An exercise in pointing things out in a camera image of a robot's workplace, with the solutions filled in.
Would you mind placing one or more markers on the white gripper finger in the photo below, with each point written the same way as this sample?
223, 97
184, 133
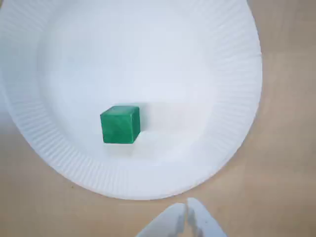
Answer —
205, 222
170, 222

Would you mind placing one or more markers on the green cube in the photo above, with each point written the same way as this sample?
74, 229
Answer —
118, 126

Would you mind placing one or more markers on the white paper plate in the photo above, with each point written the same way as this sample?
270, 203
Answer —
158, 61

